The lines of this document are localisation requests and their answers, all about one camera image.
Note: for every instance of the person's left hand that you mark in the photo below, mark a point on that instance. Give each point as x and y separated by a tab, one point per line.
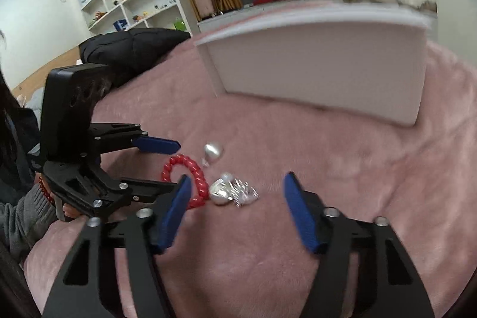
70	212

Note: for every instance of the silver earring piece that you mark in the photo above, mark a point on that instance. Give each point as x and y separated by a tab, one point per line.
230	189

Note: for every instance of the white plastic storage box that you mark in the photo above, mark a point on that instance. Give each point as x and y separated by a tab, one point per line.
366	58

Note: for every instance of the black puffer jacket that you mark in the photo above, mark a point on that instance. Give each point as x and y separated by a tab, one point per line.
130	53

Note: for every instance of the pink plush bed blanket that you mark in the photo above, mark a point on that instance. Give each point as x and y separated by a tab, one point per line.
249	261

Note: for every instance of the grey sleeve forearm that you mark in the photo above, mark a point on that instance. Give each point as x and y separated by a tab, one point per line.
24	224

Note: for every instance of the silver pearl earring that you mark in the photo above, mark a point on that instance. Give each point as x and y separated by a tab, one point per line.
212	153

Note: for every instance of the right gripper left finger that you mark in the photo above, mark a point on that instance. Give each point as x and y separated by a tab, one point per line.
86	284

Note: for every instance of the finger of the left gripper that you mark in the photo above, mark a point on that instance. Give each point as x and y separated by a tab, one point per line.
149	144
152	189

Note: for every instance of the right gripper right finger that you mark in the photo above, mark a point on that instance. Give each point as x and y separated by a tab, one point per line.
388	284

